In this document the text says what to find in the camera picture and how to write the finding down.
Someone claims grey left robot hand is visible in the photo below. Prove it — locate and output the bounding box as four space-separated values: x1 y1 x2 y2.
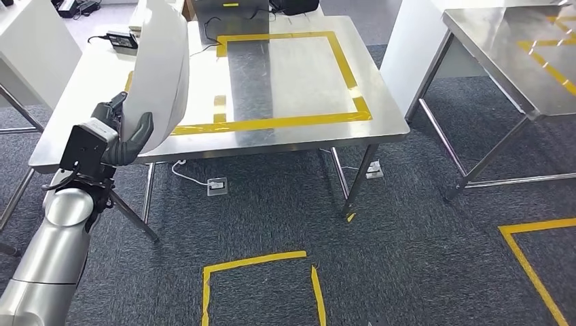
90 92 156 157

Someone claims white curved plastic part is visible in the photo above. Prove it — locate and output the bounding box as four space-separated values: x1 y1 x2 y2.
120 0 190 156

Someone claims steel workbench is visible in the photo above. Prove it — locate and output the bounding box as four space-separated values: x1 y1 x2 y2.
0 14 412 246

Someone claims black power adapter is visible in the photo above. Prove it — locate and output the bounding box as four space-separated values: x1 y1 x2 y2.
106 30 139 50
50 0 103 20

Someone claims white paper stack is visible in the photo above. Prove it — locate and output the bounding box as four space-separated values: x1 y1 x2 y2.
128 0 149 33

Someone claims white table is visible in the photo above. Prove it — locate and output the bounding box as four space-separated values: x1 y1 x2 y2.
0 0 84 136

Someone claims floor power socket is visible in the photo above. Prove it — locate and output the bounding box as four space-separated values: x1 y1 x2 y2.
365 160 385 181
206 176 229 198

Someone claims grey metal box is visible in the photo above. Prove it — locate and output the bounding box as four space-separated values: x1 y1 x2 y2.
192 0 271 46

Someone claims yellow floor tape square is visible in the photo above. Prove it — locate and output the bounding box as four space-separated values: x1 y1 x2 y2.
200 250 328 326
498 217 576 326

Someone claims black bag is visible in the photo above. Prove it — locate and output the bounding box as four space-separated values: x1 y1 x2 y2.
268 0 321 17

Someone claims white panel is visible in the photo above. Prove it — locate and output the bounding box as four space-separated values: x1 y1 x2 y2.
379 0 489 119

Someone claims steel table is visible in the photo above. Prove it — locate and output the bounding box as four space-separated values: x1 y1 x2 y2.
403 0 576 202

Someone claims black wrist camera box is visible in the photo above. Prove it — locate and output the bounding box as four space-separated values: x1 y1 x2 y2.
59 117 110 181

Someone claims white power cable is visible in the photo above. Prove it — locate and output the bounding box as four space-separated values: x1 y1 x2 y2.
170 159 211 187

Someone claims thin black cable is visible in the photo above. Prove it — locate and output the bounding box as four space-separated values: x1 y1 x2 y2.
189 17 226 58

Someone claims yellow tape frame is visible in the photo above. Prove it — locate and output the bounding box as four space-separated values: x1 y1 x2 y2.
516 14 576 98
170 30 374 137

